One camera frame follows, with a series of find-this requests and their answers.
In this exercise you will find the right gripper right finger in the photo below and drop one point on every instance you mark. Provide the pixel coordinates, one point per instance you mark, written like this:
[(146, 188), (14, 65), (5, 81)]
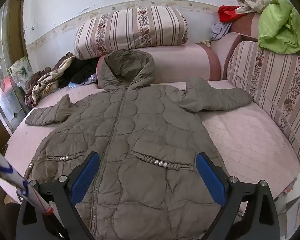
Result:
[(247, 210)]

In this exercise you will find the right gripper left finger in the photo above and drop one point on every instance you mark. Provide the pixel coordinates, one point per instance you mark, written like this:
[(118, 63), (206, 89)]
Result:
[(65, 193)]

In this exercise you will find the olive quilted hooded jacket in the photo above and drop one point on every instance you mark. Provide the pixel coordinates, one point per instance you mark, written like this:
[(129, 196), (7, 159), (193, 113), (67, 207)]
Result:
[(147, 136)]

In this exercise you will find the pink quilted bed mattress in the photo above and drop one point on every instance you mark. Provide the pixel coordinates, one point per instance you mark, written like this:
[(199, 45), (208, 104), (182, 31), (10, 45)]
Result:
[(250, 143)]

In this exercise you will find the striped floral side cushion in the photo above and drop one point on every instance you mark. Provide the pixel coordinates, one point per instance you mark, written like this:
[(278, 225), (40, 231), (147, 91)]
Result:
[(273, 81)]

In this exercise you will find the stained glass door panel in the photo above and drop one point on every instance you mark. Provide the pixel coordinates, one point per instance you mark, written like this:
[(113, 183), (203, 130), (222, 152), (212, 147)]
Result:
[(12, 109)]

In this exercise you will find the beige floral blanket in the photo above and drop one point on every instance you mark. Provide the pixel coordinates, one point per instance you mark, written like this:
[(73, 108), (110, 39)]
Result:
[(48, 83)]

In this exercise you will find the blue plastic bag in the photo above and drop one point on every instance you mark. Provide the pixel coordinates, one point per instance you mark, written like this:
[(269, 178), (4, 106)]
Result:
[(88, 81)]

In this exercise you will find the black garment pile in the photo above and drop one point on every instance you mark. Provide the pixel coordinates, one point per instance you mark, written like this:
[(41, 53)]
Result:
[(78, 72)]

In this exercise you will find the floral paper bag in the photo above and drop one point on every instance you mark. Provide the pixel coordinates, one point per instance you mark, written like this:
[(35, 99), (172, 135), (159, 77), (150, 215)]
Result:
[(21, 73)]

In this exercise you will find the pink red-ended bolster cushion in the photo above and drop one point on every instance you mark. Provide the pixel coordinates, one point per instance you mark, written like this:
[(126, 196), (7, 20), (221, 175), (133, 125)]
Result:
[(179, 63)]

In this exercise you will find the pink sofa backrest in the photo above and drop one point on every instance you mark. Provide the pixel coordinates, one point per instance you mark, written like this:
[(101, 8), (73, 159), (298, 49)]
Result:
[(243, 29)]

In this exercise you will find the green blanket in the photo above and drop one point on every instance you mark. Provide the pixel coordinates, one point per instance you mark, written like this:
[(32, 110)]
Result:
[(279, 28)]

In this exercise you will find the grey-blue garment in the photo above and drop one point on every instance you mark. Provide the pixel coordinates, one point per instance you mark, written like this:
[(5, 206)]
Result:
[(220, 29)]

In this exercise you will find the red garment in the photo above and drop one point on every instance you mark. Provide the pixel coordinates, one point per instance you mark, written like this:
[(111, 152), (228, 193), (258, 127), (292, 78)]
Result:
[(227, 13)]

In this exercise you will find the striped floral bolster pillow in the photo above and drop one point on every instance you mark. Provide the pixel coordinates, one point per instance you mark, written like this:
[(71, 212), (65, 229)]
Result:
[(134, 28)]

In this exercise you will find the cream crumpled cloth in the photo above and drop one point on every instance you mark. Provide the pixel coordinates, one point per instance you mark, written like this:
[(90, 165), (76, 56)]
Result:
[(250, 6)]

